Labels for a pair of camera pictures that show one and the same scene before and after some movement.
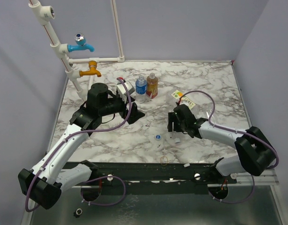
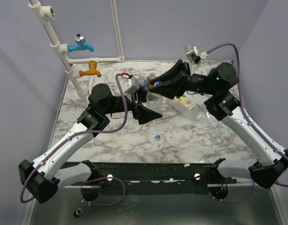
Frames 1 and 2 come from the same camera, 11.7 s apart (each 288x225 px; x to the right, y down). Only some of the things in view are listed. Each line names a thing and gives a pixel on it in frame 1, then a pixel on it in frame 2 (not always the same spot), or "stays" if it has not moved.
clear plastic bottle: [173, 138] → [153, 100]
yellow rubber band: [163, 164] stays
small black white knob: [78, 212] stays
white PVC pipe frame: [46, 13] stays
